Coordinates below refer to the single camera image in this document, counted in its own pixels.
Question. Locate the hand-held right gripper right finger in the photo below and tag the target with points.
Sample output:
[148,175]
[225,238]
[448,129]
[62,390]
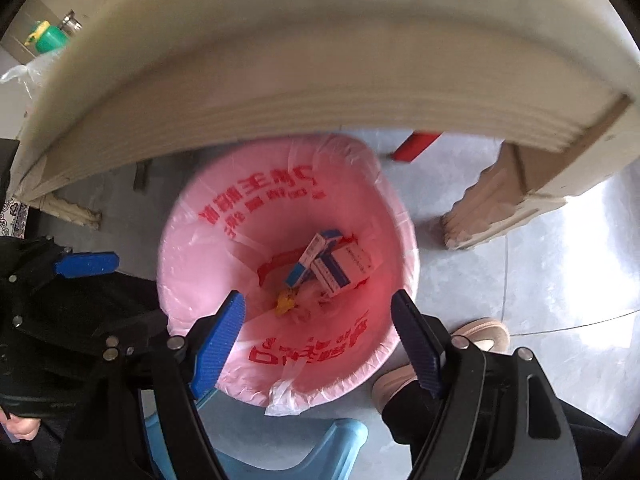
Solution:
[417,345]

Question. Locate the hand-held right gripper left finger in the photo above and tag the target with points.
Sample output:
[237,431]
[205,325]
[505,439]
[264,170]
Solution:
[220,345]

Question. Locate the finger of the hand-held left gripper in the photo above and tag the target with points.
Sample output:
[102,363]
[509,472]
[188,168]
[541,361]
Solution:
[130,335]
[87,265]

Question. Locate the yellow snack bar wrapper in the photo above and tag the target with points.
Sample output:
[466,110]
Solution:
[286,305]

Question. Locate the pink lined trash bin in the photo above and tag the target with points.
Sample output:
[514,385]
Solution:
[225,260]

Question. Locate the white tissue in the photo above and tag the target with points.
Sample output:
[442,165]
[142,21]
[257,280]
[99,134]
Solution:
[312,302]

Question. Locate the white blue striped box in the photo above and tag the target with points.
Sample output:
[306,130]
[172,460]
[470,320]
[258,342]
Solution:
[345,267]

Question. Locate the blue medicine box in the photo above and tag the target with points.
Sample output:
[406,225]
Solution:
[312,252]

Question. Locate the person's left hand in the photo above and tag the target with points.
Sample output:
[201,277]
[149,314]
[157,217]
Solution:
[20,427]

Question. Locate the beige slipper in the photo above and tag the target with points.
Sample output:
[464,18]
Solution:
[395,385]
[480,332]

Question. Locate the floral patterned bench cover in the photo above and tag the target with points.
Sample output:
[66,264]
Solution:
[11,217]

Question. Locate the light blue plastic stool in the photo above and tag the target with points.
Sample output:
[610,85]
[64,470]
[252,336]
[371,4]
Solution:
[280,452]

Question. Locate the red plastic stool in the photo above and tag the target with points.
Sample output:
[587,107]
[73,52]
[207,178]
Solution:
[415,146]

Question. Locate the green kids water bottle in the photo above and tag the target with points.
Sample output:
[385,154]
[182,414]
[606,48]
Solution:
[47,40]

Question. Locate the steel lidded jar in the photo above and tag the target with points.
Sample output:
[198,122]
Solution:
[71,21]

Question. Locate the beige wooden table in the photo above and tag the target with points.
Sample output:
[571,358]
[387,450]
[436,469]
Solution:
[300,85]

